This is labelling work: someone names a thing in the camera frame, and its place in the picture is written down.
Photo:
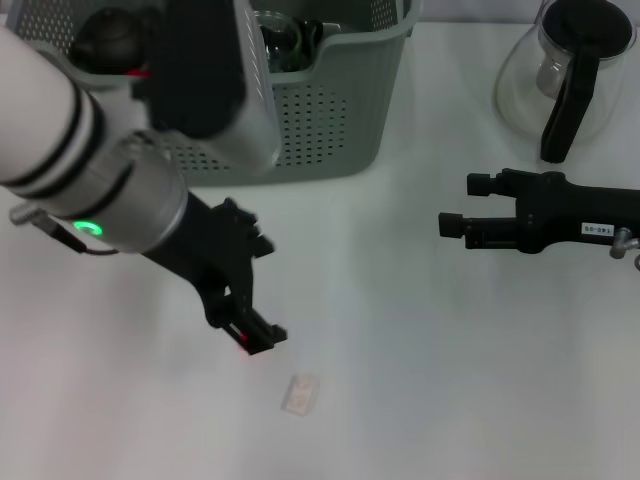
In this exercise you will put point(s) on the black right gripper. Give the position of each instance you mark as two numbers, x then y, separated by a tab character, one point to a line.
575	215

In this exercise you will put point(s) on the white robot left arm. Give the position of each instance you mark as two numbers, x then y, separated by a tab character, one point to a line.
50	150

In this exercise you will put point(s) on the right gripper silver connector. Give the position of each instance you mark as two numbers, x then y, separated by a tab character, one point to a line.
622	242

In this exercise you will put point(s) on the white toy brick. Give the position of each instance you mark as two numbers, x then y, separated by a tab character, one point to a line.
301	395

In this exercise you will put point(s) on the glass teacup black sleeve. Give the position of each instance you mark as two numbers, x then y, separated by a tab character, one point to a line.
287	45

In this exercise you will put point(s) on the small red square brick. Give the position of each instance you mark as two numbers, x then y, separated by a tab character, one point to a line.
244	341

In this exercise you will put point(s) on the grey perforated storage bin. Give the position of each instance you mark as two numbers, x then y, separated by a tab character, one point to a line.
340	100

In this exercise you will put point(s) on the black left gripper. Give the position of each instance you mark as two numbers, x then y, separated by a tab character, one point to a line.
220	260

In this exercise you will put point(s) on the dark clay teapot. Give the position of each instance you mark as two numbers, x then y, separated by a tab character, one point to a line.
105	42

